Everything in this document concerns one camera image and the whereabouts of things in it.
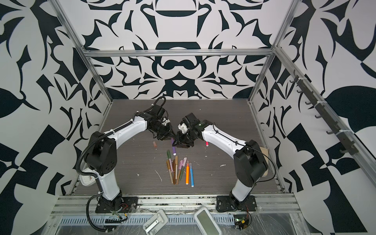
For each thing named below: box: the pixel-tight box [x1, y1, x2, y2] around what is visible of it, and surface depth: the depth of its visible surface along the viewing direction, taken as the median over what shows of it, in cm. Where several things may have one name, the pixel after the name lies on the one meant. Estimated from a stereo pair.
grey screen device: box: [193, 206, 223, 235], surface depth 67 cm
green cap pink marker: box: [166, 149, 174, 173], surface depth 91 cm
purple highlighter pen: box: [171, 137, 177, 156], surface depth 81 cm
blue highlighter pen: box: [189, 162, 195, 188], surface depth 85 cm
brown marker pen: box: [172, 159, 176, 185], surface depth 86 cm
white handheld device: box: [142, 209, 169, 235], surface depth 70 cm
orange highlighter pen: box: [185, 160, 190, 186], surface depth 85 cm
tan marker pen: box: [166, 159, 174, 184], surface depth 88 cm
